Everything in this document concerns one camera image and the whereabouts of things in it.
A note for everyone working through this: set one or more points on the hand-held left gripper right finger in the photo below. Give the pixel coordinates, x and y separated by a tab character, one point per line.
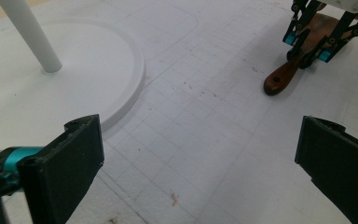
338	168

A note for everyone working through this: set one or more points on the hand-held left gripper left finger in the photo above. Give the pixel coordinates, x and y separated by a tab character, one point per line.
62	168

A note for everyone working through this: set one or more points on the brown wooden spoon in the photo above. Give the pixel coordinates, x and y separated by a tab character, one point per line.
281	81

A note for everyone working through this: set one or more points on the white hook stand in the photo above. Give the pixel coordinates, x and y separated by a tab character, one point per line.
74	77

